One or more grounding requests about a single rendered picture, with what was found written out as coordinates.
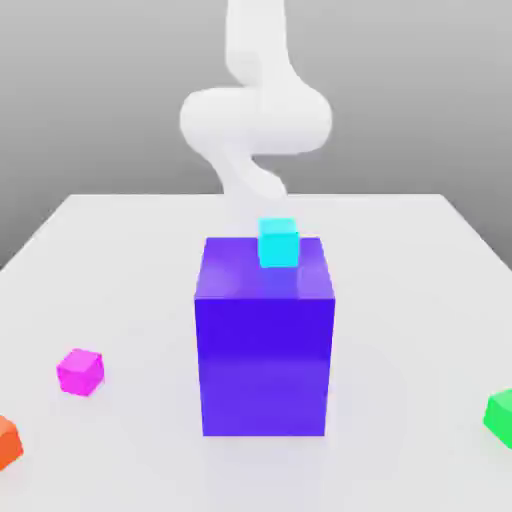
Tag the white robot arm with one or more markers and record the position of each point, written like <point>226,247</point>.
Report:
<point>256,120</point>

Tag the small cyan cube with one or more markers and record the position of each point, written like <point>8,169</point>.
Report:
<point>278,246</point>

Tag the small magenta cube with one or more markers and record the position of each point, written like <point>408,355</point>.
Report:
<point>80,372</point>

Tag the small green cube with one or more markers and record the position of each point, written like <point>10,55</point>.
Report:
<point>500,416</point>

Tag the small orange cube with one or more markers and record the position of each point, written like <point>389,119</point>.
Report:
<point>7,442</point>

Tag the large purple box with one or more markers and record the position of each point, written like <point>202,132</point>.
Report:
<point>264,360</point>

